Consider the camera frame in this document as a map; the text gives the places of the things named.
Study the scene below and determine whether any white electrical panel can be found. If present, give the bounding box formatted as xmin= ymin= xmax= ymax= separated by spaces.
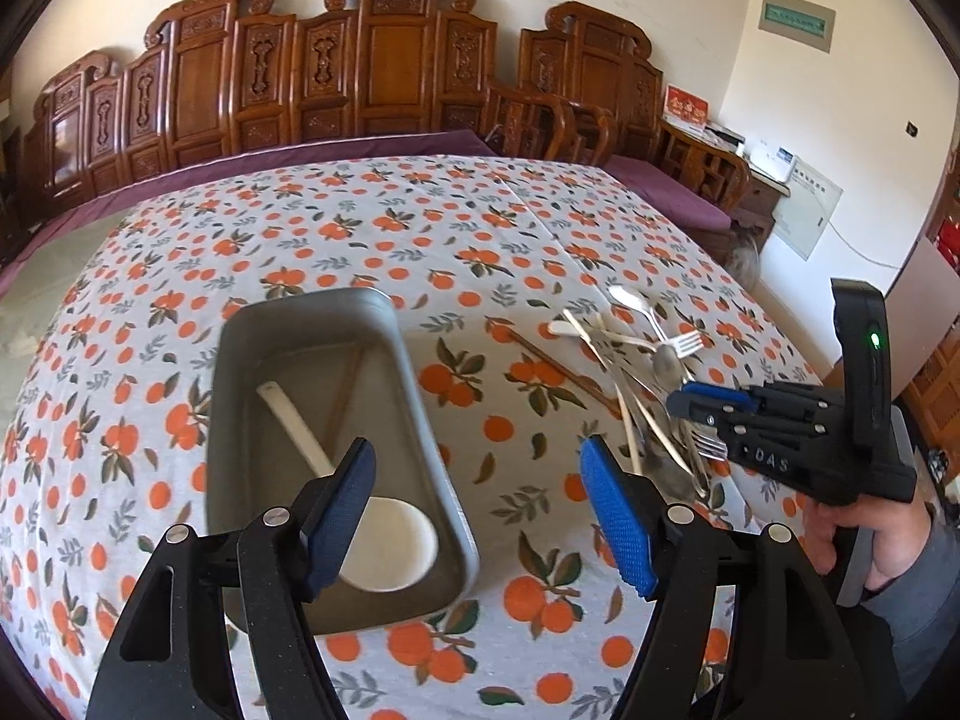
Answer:
xmin=772 ymin=157 xmax=845 ymax=262

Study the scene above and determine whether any white ladle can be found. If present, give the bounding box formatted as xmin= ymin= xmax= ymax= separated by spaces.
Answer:
xmin=256 ymin=382 xmax=440 ymax=592

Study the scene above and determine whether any dark wooden chopstick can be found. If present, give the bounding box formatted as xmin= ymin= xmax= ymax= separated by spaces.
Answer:
xmin=510 ymin=328 xmax=625 ymax=416
xmin=326 ymin=349 xmax=370 ymax=452

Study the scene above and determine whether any wooden cabinet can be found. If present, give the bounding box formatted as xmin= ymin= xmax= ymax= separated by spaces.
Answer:
xmin=739 ymin=166 xmax=790 ymax=250

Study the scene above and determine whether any red desk calendar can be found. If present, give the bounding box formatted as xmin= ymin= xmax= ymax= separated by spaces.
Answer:
xmin=664 ymin=85 xmax=710 ymax=137

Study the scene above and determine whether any narrow carved wooden bench back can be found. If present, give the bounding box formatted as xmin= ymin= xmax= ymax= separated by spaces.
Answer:
xmin=22 ymin=51 xmax=125 ymax=207

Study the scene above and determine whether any pale metal fork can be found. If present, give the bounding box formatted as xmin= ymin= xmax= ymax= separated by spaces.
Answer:
xmin=600 ymin=328 xmax=704 ymax=359

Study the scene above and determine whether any green framed wall panel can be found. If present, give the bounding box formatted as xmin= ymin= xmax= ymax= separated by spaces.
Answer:
xmin=757 ymin=0 xmax=836 ymax=55

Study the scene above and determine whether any white box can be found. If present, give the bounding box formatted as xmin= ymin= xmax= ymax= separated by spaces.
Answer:
xmin=746 ymin=139 xmax=800 ymax=182

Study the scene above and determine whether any orange print tablecloth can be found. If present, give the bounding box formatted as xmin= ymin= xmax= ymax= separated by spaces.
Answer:
xmin=0 ymin=156 xmax=835 ymax=720

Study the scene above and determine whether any person's right hand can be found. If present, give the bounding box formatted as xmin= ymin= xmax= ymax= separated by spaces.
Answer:
xmin=802 ymin=493 xmax=935 ymax=595

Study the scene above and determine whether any wooden armchair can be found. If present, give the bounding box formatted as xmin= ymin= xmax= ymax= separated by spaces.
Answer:
xmin=487 ymin=82 xmax=617 ymax=166

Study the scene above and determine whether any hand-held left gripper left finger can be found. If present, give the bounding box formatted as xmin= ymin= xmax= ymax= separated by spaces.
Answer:
xmin=86 ymin=436 xmax=377 ymax=720

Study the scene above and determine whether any person's right forearm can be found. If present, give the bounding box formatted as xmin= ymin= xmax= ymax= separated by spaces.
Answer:
xmin=861 ymin=517 xmax=960 ymax=700

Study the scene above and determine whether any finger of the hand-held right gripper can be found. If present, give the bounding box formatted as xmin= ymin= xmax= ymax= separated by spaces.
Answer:
xmin=666 ymin=392 xmax=740 ymax=436
xmin=677 ymin=381 xmax=760 ymax=402

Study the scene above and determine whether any wide carved wooden bench back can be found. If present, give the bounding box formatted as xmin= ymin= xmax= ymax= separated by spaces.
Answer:
xmin=124 ymin=0 xmax=500 ymax=167

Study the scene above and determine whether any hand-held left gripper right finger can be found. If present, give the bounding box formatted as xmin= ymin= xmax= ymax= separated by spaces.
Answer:
xmin=579 ymin=435 xmax=875 ymax=720

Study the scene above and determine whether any grey metal tray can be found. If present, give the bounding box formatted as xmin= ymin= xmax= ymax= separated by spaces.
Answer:
xmin=206 ymin=287 xmax=481 ymax=635

